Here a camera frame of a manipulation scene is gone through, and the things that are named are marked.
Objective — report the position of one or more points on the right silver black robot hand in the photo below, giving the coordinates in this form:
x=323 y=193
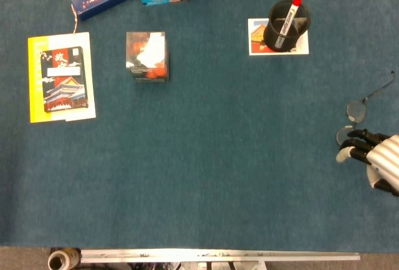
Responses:
x=383 y=157

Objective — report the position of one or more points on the thin-framed eyeglasses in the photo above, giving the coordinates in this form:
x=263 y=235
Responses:
x=357 y=111

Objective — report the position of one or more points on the black mesh pen holder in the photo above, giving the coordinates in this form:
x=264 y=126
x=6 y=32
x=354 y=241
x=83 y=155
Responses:
x=271 y=37

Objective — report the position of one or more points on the red capped white marker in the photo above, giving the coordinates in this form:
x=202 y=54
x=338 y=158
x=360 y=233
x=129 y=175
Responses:
x=288 y=17

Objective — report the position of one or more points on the palace picture postcard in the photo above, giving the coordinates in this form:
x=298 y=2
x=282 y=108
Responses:
x=256 y=37

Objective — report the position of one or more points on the blue felt table cloth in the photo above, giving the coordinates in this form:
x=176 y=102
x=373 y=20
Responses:
x=202 y=157

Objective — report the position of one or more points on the tissue box cube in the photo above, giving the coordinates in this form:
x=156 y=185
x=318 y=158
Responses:
x=146 y=58

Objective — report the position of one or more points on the dark palace print notebook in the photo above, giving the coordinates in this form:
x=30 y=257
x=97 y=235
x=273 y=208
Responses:
x=64 y=80

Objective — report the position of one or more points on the brown tape roll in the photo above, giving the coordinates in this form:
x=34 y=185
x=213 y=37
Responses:
x=57 y=262

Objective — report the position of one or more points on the yellow white booklet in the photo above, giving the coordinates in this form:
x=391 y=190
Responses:
x=34 y=80

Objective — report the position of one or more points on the aluminium table edge rail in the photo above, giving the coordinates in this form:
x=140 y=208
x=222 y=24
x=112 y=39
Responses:
x=218 y=255

